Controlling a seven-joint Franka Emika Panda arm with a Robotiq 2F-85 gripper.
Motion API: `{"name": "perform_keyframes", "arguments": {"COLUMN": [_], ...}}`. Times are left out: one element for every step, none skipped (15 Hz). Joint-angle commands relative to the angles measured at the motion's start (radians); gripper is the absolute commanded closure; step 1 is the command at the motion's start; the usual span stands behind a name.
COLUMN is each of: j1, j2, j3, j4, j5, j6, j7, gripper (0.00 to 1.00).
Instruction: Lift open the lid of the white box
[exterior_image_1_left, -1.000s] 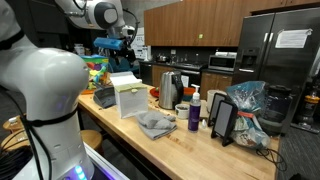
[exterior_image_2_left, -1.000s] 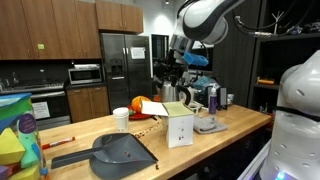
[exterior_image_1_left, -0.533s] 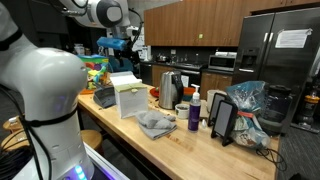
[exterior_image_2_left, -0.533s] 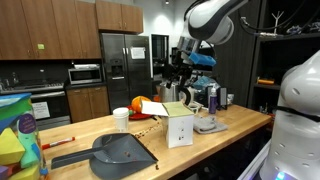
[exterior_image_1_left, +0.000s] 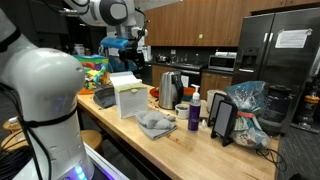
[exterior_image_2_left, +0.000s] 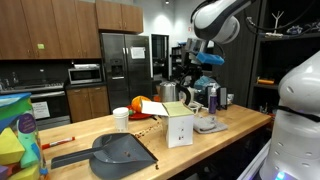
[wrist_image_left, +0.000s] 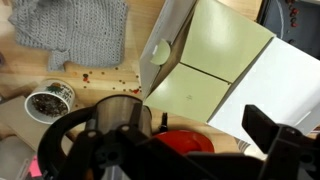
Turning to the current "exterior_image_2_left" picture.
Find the red plate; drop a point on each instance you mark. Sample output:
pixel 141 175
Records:
pixel 140 116

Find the brown wooden lower cabinet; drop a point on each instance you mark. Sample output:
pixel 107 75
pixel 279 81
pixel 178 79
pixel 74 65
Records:
pixel 88 103

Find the red marker pen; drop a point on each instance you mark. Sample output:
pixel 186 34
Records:
pixel 58 142

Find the grey knitted cloth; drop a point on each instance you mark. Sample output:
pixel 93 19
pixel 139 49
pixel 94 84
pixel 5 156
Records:
pixel 210 124

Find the white paper on stove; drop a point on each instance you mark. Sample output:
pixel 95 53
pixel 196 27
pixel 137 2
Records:
pixel 40 110

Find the white lidded container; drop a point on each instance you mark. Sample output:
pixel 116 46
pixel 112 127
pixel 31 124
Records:
pixel 120 120

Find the purple pump bottle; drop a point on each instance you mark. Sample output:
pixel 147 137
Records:
pixel 213 101

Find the clear jar of foam blocks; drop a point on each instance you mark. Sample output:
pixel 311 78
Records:
pixel 20 146

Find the black kitchen stove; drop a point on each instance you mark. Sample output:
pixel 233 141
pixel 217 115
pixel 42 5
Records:
pixel 56 105

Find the white paper sheet on refrigerator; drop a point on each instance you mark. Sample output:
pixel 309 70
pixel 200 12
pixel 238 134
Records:
pixel 137 52

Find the small printed cup with seeds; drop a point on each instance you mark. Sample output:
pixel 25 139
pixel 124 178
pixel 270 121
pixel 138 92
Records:
pixel 195 107

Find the white branch stand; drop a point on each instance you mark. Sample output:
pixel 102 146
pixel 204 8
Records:
pixel 277 20

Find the white box with green lid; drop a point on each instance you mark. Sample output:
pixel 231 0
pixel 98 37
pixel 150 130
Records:
pixel 180 128

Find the green cabinet sticker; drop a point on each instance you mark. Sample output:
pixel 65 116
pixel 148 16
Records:
pixel 41 46

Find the orange round fruit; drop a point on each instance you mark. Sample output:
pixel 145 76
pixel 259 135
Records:
pixel 138 102

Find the spilled dried beans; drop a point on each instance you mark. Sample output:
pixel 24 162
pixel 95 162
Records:
pixel 146 130

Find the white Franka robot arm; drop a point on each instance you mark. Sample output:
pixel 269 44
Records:
pixel 296 133

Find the black steel refrigerator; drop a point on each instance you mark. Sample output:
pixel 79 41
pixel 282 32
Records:
pixel 126 73

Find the grey plastic dustpan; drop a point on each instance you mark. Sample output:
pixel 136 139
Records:
pixel 116 153

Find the black shelving unit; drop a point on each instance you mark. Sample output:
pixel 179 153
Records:
pixel 263 66

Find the clear blue plastic bag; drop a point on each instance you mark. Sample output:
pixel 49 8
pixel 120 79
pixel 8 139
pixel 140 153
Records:
pixel 208 82

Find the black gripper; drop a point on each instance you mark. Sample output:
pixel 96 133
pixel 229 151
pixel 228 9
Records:
pixel 197 68

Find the stainless steel electric kettle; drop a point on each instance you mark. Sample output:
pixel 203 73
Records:
pixel 167 91

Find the brown wooden upper cabinets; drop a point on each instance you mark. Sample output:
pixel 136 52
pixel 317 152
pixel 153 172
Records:
pixel 66 30

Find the silver microwave oven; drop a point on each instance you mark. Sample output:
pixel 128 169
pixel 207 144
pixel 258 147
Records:
pixel 85 76

